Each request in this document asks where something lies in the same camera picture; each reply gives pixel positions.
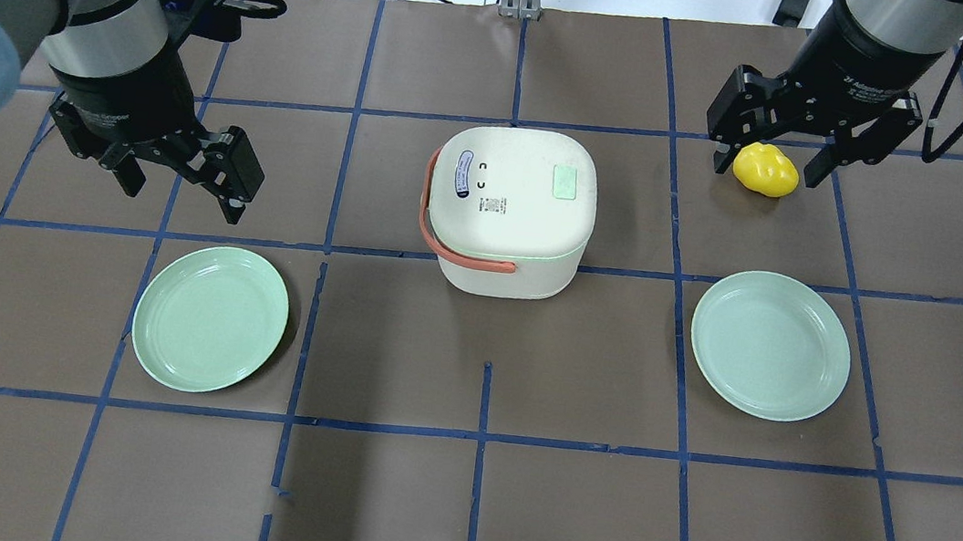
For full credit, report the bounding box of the white rice cooker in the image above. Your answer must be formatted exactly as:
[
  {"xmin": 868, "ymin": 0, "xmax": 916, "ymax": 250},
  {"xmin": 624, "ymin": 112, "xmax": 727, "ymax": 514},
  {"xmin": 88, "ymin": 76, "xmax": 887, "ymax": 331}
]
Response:
[{"xmin": 418, "ymin": 125, "xmax": 598, "ymax": 301}]

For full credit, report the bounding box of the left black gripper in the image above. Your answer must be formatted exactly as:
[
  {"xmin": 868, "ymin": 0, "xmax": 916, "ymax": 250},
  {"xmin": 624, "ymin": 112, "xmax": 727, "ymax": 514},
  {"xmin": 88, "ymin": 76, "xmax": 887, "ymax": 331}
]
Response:
[{"xmin": 49, "ymin": 91, "xmax": 265, "ymax": 226}]

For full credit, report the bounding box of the green plate near right arm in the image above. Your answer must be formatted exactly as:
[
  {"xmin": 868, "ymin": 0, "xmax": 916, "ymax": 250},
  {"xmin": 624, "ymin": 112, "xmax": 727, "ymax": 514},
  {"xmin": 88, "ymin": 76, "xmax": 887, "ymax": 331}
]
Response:
[{"xmin": 690, "ymin": 270, "xmax": 852, "ymax": 423}]

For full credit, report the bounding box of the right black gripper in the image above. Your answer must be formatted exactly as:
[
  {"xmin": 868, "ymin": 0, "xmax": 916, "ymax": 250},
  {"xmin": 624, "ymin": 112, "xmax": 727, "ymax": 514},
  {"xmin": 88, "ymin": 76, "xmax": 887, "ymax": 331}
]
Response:
[{"xmin": 707, "ymin": 6, "xmax": 924, "ymax": 187}]

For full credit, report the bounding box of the green plate near left arm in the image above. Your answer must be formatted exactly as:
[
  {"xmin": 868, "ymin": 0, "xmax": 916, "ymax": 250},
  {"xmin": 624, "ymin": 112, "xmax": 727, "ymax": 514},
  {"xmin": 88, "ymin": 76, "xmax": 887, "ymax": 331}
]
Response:
[{"xmin": 130, "ymin": 244, "xmax": 290, "ymax": 394}]

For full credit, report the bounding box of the yellow toy bell pepper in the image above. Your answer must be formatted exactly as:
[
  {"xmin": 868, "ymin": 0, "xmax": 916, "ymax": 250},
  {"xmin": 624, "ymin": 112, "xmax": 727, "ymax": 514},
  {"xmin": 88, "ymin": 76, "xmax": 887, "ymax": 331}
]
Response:
[{"xmin": 732, "ymin": 142, "xmax": 800, "ymax": 199}]

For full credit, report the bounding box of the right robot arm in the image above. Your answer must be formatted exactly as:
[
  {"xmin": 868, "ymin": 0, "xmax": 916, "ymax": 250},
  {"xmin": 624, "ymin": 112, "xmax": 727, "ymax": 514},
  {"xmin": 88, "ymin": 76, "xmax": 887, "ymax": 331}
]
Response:
[{"xmin": 706, "ymin": 0, "xmax": 963, "ymax": 187}]

